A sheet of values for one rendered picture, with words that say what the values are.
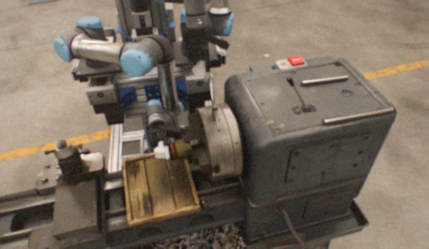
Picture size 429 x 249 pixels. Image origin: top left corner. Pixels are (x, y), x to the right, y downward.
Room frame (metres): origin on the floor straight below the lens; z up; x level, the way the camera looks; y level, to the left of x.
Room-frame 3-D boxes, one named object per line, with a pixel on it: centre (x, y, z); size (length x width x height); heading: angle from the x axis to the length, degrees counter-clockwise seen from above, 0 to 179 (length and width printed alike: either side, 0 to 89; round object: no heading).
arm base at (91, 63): (1.54, 0.57, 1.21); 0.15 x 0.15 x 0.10
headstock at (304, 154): (1.11, -0.40, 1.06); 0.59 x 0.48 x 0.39; 103
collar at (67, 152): (0.94, 0.59, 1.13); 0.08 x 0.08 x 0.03
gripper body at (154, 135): (1.05, 0.23, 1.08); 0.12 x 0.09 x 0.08; 12
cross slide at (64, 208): (0.88, 0.58, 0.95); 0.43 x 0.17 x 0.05; 13
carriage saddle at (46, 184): (0.85, 0.63, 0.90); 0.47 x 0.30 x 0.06; 13
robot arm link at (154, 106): (1.21, 0.26, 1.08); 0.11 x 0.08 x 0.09; 12
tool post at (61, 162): (0.94, 0.59, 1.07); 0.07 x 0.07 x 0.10; 13
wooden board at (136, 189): (0.94, 0.24, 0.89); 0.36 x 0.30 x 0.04; 13
